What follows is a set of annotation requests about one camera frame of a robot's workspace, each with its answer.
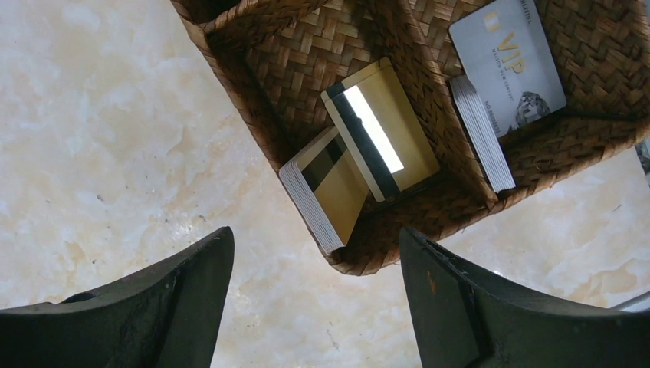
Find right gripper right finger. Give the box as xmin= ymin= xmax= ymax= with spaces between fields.
xmin=399 ymin=228 xmax=649 ymax=367

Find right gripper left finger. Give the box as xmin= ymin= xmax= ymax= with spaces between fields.
xmin=1 ymin=227 xmax=235 ymax=367

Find silver card stack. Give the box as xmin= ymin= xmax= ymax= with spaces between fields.
xmin=450 ymin=75 xmax=516 ymax=193

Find gold card stack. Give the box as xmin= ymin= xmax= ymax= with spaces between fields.
xmin=279 ymin=126 xmax=369 ymax=255

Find silver VIP card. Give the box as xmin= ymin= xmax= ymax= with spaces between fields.
xmin=449 ymin=0 xmax=566 ymax=137

